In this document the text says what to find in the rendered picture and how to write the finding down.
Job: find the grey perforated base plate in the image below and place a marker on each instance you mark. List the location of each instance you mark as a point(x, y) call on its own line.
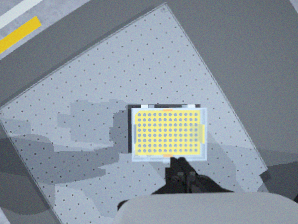
point(70, 129)

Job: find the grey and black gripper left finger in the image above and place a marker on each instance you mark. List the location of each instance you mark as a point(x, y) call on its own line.
point(174, 178)

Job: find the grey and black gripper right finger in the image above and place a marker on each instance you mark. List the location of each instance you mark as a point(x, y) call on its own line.
point(195, 183)

